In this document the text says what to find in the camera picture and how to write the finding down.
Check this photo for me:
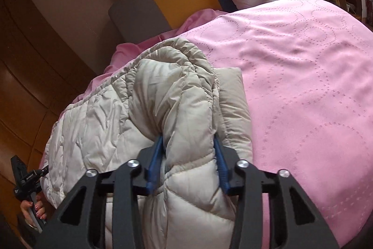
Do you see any pink bed blanket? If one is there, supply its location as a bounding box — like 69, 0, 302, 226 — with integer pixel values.
40, 0, 373, 248

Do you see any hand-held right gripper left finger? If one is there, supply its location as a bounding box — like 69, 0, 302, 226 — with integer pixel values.
34, 136, 164, 249

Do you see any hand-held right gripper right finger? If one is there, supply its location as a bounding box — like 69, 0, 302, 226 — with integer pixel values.
214, 135, 340, 249

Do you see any person's left hand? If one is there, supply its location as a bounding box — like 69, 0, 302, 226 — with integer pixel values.
20, 193, 48, 228

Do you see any brown wooden wardrobe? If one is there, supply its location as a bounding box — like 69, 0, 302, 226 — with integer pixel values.
0, 0, 99, 238

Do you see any beige quilted down jacket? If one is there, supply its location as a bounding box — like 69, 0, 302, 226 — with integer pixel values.
41, 37, 253, 249

